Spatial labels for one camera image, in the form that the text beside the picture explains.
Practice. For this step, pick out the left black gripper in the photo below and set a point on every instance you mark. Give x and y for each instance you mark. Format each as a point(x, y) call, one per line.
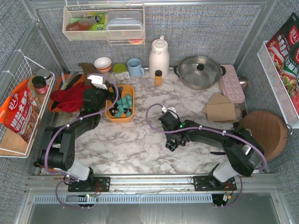
point(113, 96)

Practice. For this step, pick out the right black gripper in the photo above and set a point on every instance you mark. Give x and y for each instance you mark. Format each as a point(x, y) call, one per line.
point(174, 139)

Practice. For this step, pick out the red cloth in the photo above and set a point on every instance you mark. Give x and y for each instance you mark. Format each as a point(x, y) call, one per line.
point(69, 100)

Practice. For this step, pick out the orange plastic storage basket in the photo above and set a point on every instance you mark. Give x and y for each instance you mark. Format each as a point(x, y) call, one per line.
point(123, 110)

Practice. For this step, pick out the brown cloth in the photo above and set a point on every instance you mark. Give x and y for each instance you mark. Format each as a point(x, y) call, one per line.
point(88, 69)

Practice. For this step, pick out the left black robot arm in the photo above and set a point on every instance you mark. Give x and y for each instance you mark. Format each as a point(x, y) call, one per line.
point(58, 143)

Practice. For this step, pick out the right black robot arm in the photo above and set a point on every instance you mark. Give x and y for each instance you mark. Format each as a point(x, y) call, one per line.
point(243, 152)

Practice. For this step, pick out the amber bottle in basket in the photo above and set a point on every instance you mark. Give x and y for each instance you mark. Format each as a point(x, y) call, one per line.
point(80, 25)

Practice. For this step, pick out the white mesh right basket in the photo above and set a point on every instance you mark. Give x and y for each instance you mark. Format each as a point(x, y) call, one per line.
point(282, 97)

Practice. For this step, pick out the black kitchen knife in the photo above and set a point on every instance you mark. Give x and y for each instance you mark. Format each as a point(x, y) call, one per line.
point(70, 81)

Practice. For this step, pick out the white orange striped bowl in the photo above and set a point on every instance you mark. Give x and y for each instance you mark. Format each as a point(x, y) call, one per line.
point(103, 64)

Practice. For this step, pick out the green lid white cup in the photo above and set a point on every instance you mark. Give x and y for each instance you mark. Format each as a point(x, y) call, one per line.
point(120, 72)

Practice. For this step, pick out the orange cutting board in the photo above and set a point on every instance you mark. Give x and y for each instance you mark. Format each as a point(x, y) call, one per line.
point(51, 101)

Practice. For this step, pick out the orange spice bottle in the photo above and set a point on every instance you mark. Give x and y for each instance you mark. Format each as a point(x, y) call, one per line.
point(158, 78)

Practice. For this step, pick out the cardboard pieces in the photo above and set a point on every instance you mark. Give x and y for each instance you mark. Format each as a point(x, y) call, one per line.
point(220, 109)

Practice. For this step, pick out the light blue mug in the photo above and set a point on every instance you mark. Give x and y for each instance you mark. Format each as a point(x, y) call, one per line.
point(135, 68)

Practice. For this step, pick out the glass jar silver lid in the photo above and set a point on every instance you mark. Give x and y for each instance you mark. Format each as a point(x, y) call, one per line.
point(44, 73)

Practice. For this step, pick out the red jar black lid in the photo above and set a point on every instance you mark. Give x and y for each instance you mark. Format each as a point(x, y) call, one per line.
point(40, 85)

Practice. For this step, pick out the steel pot with lid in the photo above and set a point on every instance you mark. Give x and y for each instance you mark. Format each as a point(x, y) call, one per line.
point(199, 72)

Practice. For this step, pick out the white thermos jug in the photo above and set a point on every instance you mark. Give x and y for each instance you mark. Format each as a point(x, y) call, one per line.
point(159, 57)

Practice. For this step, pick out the pink egg tray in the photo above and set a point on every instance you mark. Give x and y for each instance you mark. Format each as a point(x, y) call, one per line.
point(230, 85)

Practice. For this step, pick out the orange snack bag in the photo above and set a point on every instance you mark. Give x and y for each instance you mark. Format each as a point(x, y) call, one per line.
point(18, 113)

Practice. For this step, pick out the clear plastic containers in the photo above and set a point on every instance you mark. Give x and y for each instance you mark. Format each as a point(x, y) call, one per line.
point(124, 25)

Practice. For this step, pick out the round wooden board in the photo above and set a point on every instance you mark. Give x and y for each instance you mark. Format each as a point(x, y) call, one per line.
point(269, 131)

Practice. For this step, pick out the red seasoning packets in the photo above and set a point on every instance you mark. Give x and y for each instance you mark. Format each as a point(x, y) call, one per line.
point(279, 48)

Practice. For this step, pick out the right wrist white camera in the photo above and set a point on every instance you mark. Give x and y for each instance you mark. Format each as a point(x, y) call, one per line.
point(171, 109)

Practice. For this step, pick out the wrist white camera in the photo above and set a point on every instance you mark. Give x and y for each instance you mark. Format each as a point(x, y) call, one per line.
point(97, 81)
point(171, 109)

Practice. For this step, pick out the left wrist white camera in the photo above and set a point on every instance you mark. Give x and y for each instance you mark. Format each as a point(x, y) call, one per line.
point(97, 81)

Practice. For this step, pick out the white wire side basket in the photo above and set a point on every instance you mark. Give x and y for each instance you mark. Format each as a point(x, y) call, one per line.
point(11, 144)

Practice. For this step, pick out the cream wall basket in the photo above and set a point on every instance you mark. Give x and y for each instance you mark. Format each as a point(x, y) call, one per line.
point(98, 14)

